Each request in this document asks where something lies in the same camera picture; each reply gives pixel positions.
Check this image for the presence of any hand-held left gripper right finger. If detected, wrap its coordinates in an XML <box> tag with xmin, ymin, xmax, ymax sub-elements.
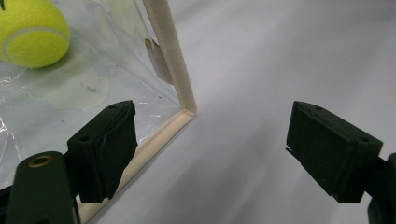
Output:
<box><xmin>285</xmin><ymin>100</ymin><xmax>384</xmax><ymax>204</ymax></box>

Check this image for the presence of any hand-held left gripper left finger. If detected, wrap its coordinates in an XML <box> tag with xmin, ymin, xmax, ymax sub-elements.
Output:
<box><xmin>66</xmin><ymin>99</ymin><xmax>138</xmax><ymax>203</ymax></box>

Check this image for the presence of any clear plastic bag beige trim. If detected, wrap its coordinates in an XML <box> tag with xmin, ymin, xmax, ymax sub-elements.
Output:
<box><xmin>0</xmin><ymin>0</ymin><xmax>198</xmax><ymax>224</ymax></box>

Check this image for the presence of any yellow tennis ball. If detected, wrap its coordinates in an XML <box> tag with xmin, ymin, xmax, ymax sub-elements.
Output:
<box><xmin>0</xmin><ymin>0</ymin><xmax>72</xmax><ymax>69</ymax></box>

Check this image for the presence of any white table mat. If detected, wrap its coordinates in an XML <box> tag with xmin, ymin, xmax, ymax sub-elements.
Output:
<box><xmin>78</xmin><ymin>0</ymin><xmax>396</xmax><ymax>224</ymax></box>

